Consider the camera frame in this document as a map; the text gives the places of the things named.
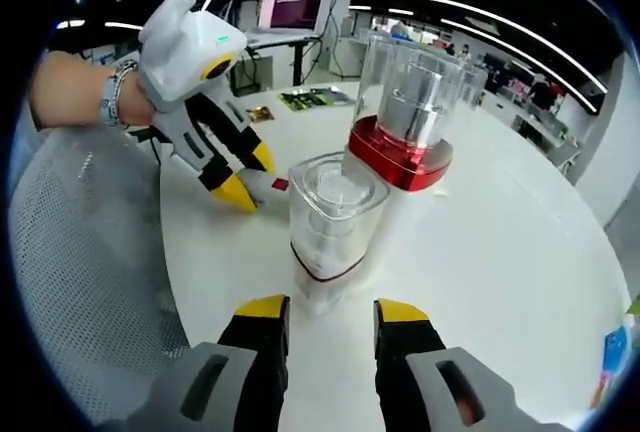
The gold skincare sachet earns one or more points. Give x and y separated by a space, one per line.
260 114

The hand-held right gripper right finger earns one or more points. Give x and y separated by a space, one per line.
410 367

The person's left hand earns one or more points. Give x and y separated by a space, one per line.
137 107

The white office desk row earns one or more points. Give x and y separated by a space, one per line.
545 132

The blue pack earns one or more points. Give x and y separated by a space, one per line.
617 349

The potted green plant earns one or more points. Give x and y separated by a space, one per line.
635 307

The small white sample sachet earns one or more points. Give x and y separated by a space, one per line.
265 184

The green black skincare packet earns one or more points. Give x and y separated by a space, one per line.
310 99

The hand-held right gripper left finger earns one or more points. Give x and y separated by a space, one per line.
255 367

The white standing desk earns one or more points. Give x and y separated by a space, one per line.
270 42

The small pink packet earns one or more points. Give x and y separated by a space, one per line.
601 387

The grey mesh chair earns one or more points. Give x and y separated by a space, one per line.
90 262

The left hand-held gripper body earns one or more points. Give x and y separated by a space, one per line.
185 52

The open laptop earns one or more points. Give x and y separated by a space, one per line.
295 2

